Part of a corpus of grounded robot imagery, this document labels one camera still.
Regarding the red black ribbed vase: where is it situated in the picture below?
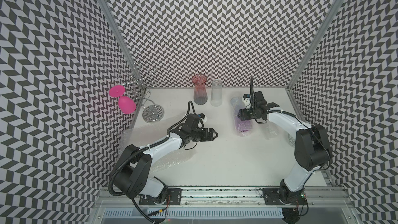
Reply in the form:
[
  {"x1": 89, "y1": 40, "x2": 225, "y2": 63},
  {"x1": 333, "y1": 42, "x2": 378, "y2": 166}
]
[{"x1": 192, "y1": 74, "x2": 208, "y2": 105}]

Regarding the clear ribbed glass vase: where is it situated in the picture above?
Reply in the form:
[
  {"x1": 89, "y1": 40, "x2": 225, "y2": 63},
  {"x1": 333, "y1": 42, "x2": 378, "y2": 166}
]
[{"x1": 210, "y1": 79, "x2": 223, "y2": 107}]

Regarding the clear bubble wrap sheet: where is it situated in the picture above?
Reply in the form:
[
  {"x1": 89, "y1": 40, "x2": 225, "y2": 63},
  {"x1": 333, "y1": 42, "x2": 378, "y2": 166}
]
[{"x1": 118, "y1": 114, "x2": 197, "y2": 174}]

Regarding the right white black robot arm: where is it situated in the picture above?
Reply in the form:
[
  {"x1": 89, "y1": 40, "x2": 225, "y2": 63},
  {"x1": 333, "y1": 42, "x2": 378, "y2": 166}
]
[{"x1": 237, "y1": 89, "x2": 332, "y2": 205}]

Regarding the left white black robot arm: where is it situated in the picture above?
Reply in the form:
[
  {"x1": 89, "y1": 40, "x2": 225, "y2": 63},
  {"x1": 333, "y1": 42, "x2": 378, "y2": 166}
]
[{"x1": 108, "y1": 114, "x2": 218, "y2": 204}]

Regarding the purple blue wrapped tumbler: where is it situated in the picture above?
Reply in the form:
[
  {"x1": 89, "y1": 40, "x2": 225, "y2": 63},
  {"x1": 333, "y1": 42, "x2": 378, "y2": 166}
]
[{"x1": 229, "y1": 96, "x2": 254, "y2": 137}]

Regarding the green patterned round bowl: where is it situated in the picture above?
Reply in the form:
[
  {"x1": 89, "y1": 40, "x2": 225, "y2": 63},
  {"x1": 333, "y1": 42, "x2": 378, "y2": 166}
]
[{"x1": 288, "y1": 134, "x2": 295, "y2": 147}]

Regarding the pink plastic wine glass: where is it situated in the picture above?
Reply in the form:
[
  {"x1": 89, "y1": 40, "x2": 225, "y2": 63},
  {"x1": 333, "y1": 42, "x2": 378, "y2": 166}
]
[{"x1": 109, "y1": 85, "x2": 137, "y2": 114}]

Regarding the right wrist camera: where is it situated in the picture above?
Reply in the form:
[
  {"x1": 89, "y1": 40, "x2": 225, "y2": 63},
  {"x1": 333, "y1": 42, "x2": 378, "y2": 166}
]
[{"x1": 242, "y1": 94, "x2": 253, "y2": 109}]

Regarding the chrome wire glass rack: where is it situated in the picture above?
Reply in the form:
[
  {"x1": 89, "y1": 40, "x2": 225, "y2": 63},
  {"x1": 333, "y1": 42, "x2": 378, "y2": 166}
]
[{"x1": 115, "y1": 68, "x2": 164, "y2": 123}]

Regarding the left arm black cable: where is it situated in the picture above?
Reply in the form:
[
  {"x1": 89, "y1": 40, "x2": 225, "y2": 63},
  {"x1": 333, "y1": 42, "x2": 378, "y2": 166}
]
[{"x1": 108, "y1": 100, "x2": 198, "y2": 224}]

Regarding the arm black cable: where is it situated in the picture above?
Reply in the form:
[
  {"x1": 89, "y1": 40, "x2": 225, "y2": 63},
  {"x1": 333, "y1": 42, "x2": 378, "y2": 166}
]
[
  {"x1": 108, "y1": 100, "x2": 198, "y2": 224},
  {"x1": 248, "y1": 75, "x2": 310, "y2": 224}
]

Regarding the aluminium front rail frame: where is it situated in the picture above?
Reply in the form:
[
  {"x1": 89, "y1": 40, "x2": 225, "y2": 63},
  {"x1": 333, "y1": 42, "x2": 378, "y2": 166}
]
[{"x1": 87, "y1": 186, "x2": 362, "y2": 224}]

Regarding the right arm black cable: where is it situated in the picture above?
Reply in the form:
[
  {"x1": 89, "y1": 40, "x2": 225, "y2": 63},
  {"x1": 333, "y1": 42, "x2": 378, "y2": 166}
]
[{"x1": 248, "y1": 75, "x2": 310, "y2": 224}]

